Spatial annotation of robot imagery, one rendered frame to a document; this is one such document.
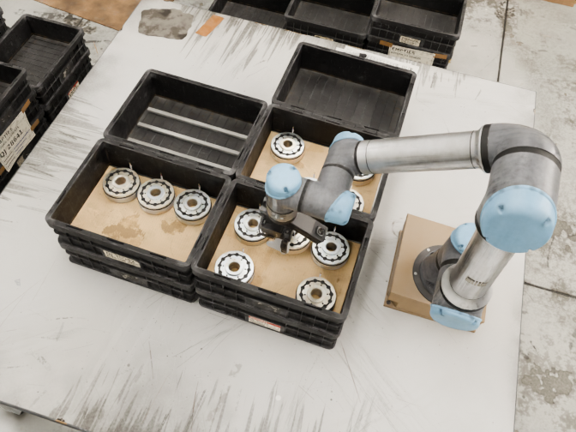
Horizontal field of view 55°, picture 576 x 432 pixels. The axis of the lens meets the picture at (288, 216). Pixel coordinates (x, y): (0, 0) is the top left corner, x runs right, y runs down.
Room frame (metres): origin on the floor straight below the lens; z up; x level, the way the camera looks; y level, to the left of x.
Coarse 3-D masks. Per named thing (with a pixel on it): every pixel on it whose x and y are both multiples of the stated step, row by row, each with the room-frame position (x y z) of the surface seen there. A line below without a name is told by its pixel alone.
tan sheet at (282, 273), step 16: (240, 208) 0.85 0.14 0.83; (224, 240) 0.74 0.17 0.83; (272, 240) 0.76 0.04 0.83; (256, 256) 0.70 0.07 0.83; (272, 256) 0.71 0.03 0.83; (288, 256) 0.71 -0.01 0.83; (304, 256) 0.72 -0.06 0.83; (352, 256) 0.74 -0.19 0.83; (256, 272) 0.66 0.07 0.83; (272, 272) 0.66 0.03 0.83; (288, 272) 0.67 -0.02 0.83; (304, 272) 0.67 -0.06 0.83; (320, 272) 0.68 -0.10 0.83; (336, 272) 0.68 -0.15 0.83; (272, 288) 0.61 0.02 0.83; (288, 288) 0.62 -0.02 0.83; (336, 288) 0.63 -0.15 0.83; (336, 304) 0.59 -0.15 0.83
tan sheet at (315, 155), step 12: (312, 144) 1.12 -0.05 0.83; (264, 156) 1.05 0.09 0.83; (312, 156) 1.07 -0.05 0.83; (324, 156) 1.07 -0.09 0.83; (264, 168) 1.00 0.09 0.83; (300, 168) 1.02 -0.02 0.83; (312, 168) 1.02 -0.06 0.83; (264, 180) 0.96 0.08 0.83; (372, 180) 1.00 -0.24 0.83; (360, 192) 0.95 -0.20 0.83; (372, 192) 0.96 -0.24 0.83; (372, 204) 0.92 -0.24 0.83
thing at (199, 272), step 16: (224, 208) 0.78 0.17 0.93; (368, 224) 0.78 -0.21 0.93; (208, 240) 0.68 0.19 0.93; (368, 240) 0.73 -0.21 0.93; (192, 272) 0.60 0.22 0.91; (208, 272) 0.59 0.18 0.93; (240, 288) 0.56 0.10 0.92; (256, 288) 0.56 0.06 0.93; (352, 288) 0.59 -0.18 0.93; (288, 304) 0.54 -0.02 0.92; (336, 320) 0.51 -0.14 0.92
